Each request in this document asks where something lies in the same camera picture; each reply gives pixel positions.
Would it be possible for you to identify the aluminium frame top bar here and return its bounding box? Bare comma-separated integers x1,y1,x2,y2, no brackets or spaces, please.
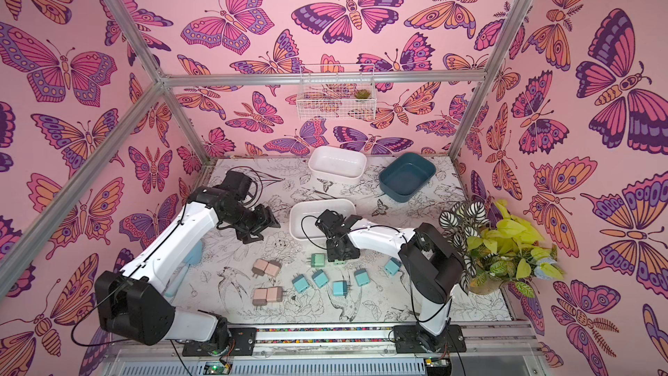
162,70,486,88

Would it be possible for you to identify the pink plug upper right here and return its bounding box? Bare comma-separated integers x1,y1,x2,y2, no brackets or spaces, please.
264,261,282,279

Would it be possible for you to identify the aluminium frame post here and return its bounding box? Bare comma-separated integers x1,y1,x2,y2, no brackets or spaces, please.
448,0,534,160
103,0,210,164

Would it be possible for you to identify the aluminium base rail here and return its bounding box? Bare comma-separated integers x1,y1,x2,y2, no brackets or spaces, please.
96,321,551,375

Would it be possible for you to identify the white wire wall basket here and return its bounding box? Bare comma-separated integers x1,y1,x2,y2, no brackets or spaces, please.
293,63,377,122

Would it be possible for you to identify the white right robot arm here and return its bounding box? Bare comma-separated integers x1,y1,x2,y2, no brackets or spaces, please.
315,210,466,350

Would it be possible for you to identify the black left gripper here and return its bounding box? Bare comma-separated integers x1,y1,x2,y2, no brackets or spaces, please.
226,204,284,243

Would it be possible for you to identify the dark teal storage box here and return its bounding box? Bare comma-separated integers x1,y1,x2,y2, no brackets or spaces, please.
379,152,437,203

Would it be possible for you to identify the aluminium frame left beam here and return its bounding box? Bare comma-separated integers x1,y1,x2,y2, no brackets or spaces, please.
1,83,164,298

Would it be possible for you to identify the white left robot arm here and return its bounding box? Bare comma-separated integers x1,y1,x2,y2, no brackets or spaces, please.
95,170,279,353

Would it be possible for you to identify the blue plug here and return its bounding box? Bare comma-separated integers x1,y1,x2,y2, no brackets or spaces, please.
354,269,371,287
292,274,310,293
384,258,402,276
311,270,329,288
332,280,349,297

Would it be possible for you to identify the pink plug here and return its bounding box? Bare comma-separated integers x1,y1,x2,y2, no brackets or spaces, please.
252,259,269,277
252,288,268,306
266,287,284,303
264,261,282,279

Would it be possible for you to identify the white storage box rear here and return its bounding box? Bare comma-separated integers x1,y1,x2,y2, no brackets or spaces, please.
308,146,368,186

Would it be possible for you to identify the small green succulent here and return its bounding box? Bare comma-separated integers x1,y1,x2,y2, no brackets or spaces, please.
353,89,372,100

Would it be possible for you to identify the white storage box front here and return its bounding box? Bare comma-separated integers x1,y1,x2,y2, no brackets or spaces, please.
289,198,357,244

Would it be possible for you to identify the aluminium frame post right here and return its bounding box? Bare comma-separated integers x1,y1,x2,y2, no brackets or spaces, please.
448,0,534,160

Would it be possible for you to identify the potted green plant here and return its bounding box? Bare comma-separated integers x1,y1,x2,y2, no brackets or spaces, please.
438,200,565,298

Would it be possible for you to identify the pink plug upper left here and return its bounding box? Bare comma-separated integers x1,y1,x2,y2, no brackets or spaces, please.
252,259,269,277

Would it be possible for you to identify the aluminium frame post left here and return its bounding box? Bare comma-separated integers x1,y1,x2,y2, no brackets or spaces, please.
103,0,210,164

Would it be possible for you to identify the pink plug lower left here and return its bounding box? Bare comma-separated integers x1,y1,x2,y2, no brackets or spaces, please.
252,288,268,306

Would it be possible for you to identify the white storage box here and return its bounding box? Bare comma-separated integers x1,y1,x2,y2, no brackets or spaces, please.
289,198,357,244
308,146,368,186

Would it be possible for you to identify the pink plug lower right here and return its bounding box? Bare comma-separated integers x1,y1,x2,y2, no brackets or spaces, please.
266,287,284,303

